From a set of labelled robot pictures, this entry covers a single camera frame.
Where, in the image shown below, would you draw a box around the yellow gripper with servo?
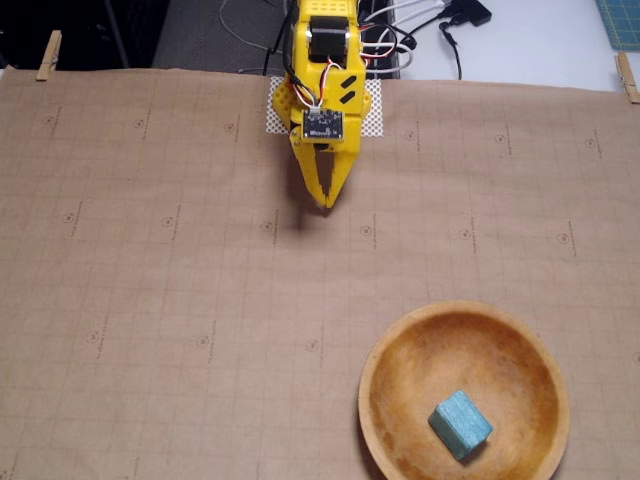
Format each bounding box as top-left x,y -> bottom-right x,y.
285,15 -> 366,211

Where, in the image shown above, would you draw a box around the blue wooden block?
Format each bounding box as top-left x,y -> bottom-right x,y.
428,389 -> 496,463

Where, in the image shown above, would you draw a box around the round wooden bowl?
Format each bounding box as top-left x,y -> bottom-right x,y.
357,299 -> 572,480

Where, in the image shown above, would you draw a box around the white perforated pad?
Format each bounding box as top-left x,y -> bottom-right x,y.
265,76 -> 386,139

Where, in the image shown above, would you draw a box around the gridded gift wrap paper sheet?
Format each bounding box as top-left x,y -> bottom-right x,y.
0,63 -> 640,480

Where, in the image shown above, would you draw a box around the black power adapter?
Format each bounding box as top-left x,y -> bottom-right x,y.
443,0 -> 494,28

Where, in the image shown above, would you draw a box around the wooden clothespin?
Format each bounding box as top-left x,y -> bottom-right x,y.
35,29 -> 64,83
614,51 -> 640,105

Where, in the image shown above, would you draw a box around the green cutting mat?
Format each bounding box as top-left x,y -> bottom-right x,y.
596,0 -> 640,52

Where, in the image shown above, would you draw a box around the black camera circuit board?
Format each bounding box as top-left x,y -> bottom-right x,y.
301,108 -> 347,146

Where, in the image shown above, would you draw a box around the red white black servo wires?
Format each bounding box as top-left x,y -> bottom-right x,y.
292,29 -> 419,111

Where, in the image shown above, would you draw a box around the white cable bundle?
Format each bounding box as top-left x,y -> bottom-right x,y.
360,0 -> 454,79

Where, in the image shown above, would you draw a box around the black power cable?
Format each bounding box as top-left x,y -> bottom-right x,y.
438,18 -> 464,81

